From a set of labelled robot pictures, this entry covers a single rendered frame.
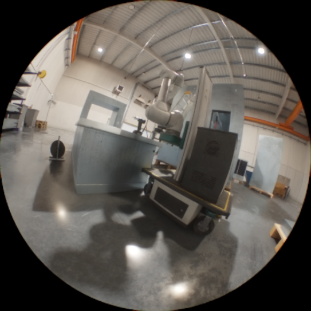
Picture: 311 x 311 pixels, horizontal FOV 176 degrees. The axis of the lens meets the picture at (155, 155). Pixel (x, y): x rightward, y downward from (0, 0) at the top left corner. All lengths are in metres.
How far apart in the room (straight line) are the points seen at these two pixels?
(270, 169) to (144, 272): 6.33
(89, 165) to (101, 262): 0.72
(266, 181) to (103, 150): 6.49
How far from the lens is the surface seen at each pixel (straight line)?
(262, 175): 6.38
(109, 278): 0.59
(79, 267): 0.62
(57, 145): 1.79
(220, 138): 0.79
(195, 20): 7.85
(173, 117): 0.96
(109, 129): 0.86
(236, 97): 3.40
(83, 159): 0.89
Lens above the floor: 0.58
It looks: 5 degrees down
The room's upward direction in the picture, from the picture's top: 16 degrees clockwise
